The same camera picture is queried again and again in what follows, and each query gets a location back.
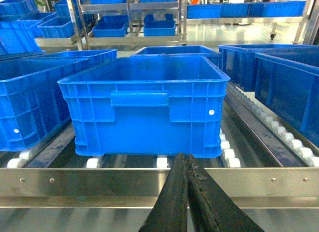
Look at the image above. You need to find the steel shelf rack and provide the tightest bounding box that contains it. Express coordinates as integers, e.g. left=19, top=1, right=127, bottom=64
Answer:
left=0, top=84, right=319, bottom=232

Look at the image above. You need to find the blue storage bin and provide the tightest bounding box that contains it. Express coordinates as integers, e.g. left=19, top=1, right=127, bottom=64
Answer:
left=0, top=58, right=91, bottom=152
left=58, top=55, right=230, bottom=158
left=255, top=50, right=319, bottom=146

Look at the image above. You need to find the blue rear right bin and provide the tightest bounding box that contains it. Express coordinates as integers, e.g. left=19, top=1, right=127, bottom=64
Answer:
left=218, top=44, right=319, bottom=92

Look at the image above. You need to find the blue centre storage bin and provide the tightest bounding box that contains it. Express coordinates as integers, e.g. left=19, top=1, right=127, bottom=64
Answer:
left=58, top=55, right=230, bottom=158

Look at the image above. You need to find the blue left storage bin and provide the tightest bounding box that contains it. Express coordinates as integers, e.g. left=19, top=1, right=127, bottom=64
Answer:
left=0, top=58, right=91, bottom=152

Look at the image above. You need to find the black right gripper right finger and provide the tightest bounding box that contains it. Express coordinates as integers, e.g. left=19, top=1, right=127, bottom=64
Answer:
left=187, top=154, right=263, bottom=232

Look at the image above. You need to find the blue rear left bin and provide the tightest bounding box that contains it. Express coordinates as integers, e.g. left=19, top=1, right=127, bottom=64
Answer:
left=28, top=49, right=118, bottom=67

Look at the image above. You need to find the background steel trolley rack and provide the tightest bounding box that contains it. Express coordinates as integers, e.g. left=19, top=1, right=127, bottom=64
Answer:
left=36, top=0, right=186, bottom=50

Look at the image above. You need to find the blue rear centre bin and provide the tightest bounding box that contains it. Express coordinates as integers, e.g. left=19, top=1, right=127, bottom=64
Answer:
left=133, top=45, right=222, bottom=68

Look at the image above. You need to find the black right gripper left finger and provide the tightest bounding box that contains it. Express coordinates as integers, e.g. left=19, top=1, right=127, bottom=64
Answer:
left=139, top=154, right=187, bottom=232

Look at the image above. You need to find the blue right storage bin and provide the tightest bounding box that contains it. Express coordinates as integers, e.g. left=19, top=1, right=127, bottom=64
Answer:
left=255, top=50, right=319, bottom=146

